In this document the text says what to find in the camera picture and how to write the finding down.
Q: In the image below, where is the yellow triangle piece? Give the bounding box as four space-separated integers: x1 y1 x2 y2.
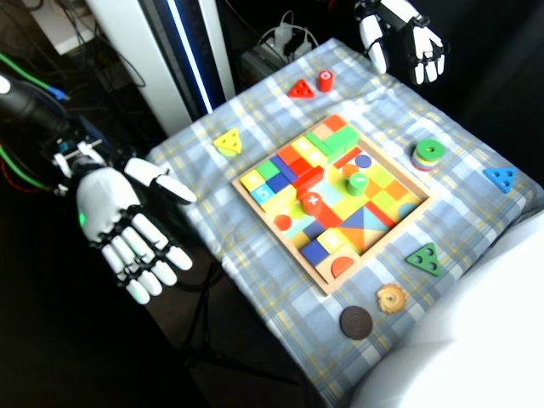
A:
212 128 243 157

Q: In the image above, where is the red triangle piece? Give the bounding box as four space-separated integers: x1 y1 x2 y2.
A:
287 78 316 99

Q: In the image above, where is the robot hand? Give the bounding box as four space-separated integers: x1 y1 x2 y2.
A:
354 0 447 86
75 156 199 306

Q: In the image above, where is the red peg cylinder white top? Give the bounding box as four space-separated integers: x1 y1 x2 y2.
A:
316 70 335 94

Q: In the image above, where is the stack of coloured rings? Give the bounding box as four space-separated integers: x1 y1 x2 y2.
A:
410 139 445 172

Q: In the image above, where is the wooden block tray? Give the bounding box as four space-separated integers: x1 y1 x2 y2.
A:
231 113 430 297

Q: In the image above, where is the black box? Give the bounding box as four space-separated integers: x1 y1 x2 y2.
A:
237 44 290 86

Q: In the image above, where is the white power strip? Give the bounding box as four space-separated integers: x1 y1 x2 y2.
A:
259 25 318 63

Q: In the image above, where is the green triangle piece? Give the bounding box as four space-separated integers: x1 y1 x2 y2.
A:
404 241 441 274

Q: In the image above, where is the light blue cube with five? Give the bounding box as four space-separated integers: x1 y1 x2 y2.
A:
249 184 275 205

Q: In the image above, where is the brown round biscuit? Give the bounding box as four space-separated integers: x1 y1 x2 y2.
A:
338 305 374 340

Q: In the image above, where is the blue triangle piece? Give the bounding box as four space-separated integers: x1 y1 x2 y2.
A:
482 167 519 195

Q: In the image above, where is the white box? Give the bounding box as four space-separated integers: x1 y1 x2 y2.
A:
29 0 101 56

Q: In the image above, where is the white column blue light strip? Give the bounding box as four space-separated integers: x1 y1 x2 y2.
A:
84 0 237 137

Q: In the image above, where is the large white rounded shell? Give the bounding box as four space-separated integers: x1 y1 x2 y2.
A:
350 210 544 408

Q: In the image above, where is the blue plaid cloth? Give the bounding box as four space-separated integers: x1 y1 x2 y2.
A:
146 37 535 408

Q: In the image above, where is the tan round biscuit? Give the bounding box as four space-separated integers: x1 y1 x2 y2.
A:
375 283 408 315

